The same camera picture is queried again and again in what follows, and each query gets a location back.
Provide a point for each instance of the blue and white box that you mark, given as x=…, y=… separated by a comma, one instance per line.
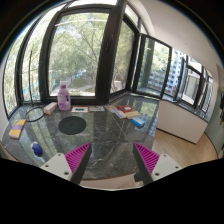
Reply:
x=138, y=121

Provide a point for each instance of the pastel flat packet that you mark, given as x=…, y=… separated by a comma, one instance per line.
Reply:
x=114, y=110

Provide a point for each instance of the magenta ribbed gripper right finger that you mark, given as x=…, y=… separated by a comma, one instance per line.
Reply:
x=153, y=166

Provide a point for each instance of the purple plastic bottle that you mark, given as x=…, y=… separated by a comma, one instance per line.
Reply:
x=63, y=97

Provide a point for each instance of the red book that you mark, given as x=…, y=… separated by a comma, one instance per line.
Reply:
x=126, y=108

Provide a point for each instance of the blue and white computer mouse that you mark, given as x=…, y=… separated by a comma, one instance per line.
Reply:
x=36, y=149

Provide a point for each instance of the small beige box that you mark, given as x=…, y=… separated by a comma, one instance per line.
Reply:
x=50, y=108

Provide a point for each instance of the white card with dark print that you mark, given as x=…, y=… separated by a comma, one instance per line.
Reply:
x=83, y=109

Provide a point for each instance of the yellow and purple box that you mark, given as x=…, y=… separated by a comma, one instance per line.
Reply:
x=17, y=128

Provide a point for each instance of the light patterned flat card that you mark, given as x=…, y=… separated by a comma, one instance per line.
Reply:
x=96, y=108

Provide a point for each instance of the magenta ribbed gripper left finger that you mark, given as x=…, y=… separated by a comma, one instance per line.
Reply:
x=70, y=166

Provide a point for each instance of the tan flat box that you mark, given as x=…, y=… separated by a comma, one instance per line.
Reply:
x=132, y=114

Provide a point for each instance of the round black mouse pad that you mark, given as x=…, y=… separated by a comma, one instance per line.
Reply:
x=72, y=125

